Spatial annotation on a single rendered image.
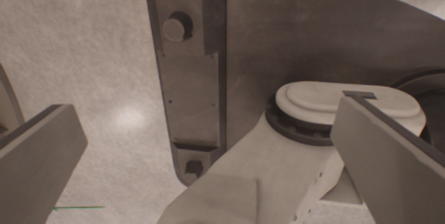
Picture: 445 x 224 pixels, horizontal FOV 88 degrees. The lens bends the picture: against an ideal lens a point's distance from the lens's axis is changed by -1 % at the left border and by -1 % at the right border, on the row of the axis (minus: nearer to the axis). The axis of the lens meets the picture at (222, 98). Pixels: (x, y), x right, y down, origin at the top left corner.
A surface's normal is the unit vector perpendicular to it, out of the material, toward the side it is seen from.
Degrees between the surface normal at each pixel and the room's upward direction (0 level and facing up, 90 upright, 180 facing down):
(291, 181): 90
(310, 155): 90
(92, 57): 0
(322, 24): 0
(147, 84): 0
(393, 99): 90
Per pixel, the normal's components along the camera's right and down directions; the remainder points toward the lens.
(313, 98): -0.01, -0.86
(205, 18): 0.58, 0.41
